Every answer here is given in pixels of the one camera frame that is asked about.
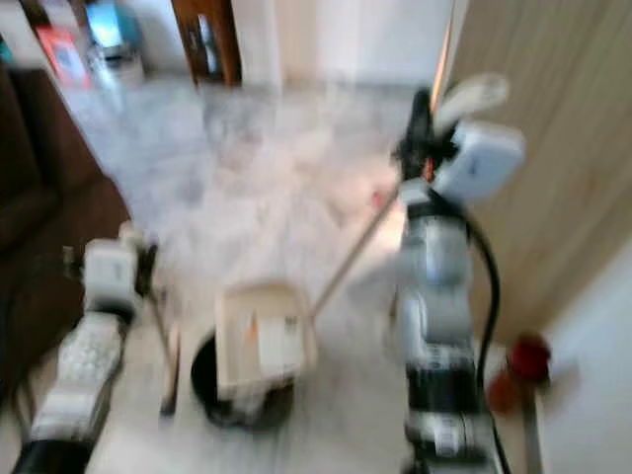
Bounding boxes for red round object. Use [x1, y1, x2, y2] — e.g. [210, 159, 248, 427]
[488, 333, 555, 417]

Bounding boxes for red white box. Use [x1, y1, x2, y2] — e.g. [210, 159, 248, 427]
[34, 24, 91, 89]

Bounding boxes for wooden broom purple bristles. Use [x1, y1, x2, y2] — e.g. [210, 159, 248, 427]
[142, 284, 185, 417]

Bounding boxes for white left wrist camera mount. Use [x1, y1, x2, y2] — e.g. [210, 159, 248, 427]
[80, 239, 145, 316]

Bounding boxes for white paper card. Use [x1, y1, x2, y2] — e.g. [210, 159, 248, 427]
[258, 315, 303, 375]

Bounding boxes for blue topped metal container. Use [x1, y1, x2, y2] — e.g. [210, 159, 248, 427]
[83, 0, 145, 81]

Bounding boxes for small red floor scrap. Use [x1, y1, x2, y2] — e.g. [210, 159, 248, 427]
[369, 187, 397, 209]

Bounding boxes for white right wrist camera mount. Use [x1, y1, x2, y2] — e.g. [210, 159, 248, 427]
[433, 73, 527, 204]

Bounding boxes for black round waste bin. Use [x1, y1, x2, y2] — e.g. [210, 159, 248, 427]
[190, 332, 296, 432]

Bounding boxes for dark brown wooden door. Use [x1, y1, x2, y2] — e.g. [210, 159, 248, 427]
[172, 0, 244, 89]

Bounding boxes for light wooden door panel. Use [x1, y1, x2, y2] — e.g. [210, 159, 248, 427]
[429, 0, 632, 344]

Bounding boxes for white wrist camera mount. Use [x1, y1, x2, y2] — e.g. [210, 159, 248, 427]
[80, 239, 145, 316]
[433, 73, 527, 204]

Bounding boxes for dark brown sofa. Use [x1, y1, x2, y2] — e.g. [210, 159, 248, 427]
[0, 62, 130, 398]

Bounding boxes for beige dustpan wooden handle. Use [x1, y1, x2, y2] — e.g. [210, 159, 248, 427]
[214, 190, 402, 398]

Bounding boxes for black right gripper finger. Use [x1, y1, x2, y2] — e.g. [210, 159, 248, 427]
[408, 87, 435, 141]

